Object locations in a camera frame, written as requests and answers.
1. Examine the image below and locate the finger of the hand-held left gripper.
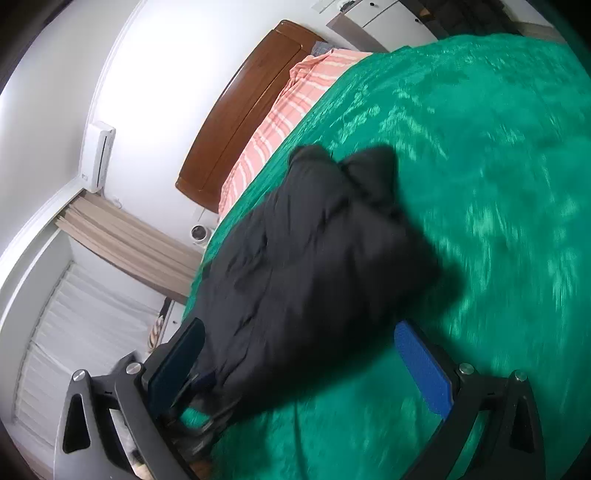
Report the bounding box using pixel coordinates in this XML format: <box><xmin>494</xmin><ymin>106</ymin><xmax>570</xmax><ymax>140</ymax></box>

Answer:
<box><xmin>170</xmin><ymin>369</ymin><xmax>218</xmax><ymax>416</ymax></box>

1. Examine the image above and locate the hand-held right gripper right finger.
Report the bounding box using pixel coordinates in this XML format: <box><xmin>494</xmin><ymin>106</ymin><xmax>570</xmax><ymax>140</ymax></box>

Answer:
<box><xmin>393</xmin><ymin>319</ymin><xmax>546</xmax><ymax>480</ymax></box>

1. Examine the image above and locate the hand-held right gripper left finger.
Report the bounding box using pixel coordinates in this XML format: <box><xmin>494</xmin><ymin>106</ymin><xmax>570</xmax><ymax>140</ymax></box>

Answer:
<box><xmin>54</xmin><ymin>318</ymin><xmax>218</xmax><ymax>480</ymax></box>

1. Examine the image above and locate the black puffer jacket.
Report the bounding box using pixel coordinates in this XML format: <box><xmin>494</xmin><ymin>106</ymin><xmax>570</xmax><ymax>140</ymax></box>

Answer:
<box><xmin>185</xmin><ymin>145</ymin><xmax>441</xmax><ymax>418</ymax></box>

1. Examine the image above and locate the white nightstand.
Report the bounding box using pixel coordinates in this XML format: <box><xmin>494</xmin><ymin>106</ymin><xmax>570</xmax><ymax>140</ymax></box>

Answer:
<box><xmin>156</xmin><ymin>298</ymin><xmax>188</xmax><ymax>347</ymax></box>

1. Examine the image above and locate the white sheer curtain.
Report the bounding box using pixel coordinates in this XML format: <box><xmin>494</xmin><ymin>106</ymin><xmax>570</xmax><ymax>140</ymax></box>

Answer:
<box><xmin>14</xmin><ymin>261</ymin><xmax>162</xmax><ymax>446</ymax></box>

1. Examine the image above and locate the beige curtain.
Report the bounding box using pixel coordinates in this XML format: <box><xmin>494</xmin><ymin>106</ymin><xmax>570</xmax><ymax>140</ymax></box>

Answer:
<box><xmin>55</xmin><ymin>191</ymin><xmax>204</xmax><ymax>305</ymax></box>

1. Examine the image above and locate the green patterned bedspread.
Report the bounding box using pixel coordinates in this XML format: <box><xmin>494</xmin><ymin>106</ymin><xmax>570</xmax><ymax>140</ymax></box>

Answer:
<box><xmin>180</xmin><ymin>34</ymin><xmax>591</xmax><ymax>480</ymax></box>

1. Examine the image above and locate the brown wooden headboard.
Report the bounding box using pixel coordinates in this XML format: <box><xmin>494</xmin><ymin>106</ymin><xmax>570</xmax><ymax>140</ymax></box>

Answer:
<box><xmin>175</xmin><ymin>19</ymin><xmax>326</xmax><ymax>213</ymax></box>

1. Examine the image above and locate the pink striped bed sheet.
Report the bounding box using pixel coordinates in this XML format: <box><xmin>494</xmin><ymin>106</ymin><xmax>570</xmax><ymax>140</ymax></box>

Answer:
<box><xmin>218</xmin><ymin>50</ymin><xmax>374</xmax><ymax>222</ymax></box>

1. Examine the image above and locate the white dresser with drawer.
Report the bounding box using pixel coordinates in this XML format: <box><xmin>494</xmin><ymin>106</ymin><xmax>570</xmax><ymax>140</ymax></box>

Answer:
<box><xmin>325</xmin><ymin>0</ymin><xmax>444</xmax><ymax>51</ymax></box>

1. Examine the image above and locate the black hanging coat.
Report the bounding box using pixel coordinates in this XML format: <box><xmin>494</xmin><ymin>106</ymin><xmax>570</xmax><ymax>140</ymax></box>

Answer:
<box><xmin>420</xmin><ymin>0</ymin><xmax>522</xmax><ymax>35</ymax></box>

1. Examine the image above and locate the white wall air conditioner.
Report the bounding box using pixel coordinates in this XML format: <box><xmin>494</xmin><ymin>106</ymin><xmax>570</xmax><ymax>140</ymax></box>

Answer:
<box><xmin>79</xmin><ymin>121</ymin><xmax>116</xmax><ymax>193</ymax></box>

